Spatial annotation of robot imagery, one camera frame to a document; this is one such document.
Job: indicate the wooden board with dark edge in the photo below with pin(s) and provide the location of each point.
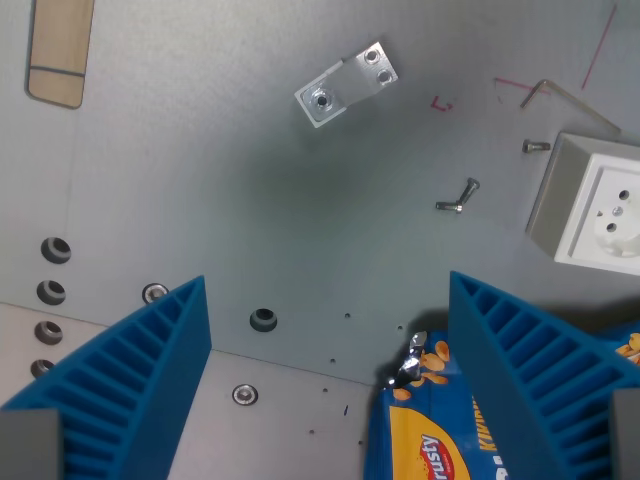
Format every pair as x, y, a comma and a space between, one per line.
57, 45

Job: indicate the silver countersunk table bolt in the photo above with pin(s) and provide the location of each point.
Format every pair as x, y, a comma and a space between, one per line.
154, 292
245, 395

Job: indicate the blue yellow snack bag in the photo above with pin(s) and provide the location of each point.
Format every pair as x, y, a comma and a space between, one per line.
425, 430

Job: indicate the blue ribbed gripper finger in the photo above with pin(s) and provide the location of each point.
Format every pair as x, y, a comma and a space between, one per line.
540, 390
125, 380

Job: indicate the white wall socket outlet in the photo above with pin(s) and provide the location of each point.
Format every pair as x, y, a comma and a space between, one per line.
600, 210

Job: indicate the metal allen key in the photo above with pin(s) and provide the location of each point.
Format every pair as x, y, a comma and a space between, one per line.
575, 100

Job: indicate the aluminium angle bracket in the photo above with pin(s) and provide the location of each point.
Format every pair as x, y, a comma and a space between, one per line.
350, 82

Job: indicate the short steel cap screw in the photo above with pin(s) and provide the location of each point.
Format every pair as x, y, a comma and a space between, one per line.
534, 146
450, 206
470, 188

